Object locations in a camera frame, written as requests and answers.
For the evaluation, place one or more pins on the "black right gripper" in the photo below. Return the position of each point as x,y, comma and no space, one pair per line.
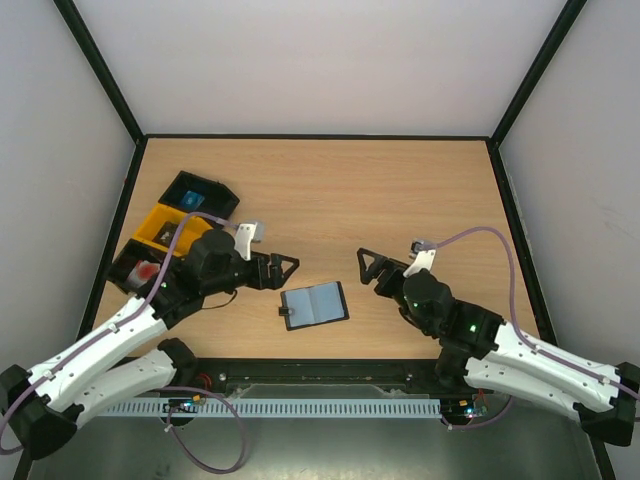
383,273

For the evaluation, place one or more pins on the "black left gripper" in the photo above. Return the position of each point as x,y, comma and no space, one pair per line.
275,280

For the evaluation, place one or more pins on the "black card holder wallet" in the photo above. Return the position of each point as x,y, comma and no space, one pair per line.
313,306

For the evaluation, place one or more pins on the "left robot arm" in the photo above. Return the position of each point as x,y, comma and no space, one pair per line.
48,403

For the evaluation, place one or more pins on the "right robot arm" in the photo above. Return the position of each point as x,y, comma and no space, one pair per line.
482,350

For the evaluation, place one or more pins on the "blue card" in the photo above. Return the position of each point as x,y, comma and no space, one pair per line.
191,200

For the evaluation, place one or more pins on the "black VIP card in bin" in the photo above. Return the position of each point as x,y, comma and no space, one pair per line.
165,234

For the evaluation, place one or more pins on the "yellow plastic bin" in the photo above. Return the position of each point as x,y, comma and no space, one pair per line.
160,225

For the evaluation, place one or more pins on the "black plastic bin far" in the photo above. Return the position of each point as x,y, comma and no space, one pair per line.
219,204

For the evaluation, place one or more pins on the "black plastic bin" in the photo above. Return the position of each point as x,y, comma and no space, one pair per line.
132,252
219,204

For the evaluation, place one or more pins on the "black plastic bin near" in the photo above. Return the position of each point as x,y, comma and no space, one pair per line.
132,252

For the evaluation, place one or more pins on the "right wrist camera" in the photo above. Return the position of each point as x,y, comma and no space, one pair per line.
422,253

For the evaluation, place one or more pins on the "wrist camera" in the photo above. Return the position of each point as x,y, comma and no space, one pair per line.
246,234
422,253

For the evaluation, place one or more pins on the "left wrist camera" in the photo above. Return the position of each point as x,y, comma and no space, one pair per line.
246,234

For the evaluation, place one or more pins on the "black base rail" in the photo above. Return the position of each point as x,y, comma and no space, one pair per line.
406,375

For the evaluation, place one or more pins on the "grey slotted cable duct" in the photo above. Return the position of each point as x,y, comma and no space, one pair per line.
282,408

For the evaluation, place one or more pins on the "black frame post right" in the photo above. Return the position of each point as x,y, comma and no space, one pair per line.
553,41

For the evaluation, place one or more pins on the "black frame post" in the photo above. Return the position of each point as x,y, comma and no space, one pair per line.
553,41
88,46

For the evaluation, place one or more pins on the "black frame post left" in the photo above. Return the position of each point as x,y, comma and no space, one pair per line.
88,46

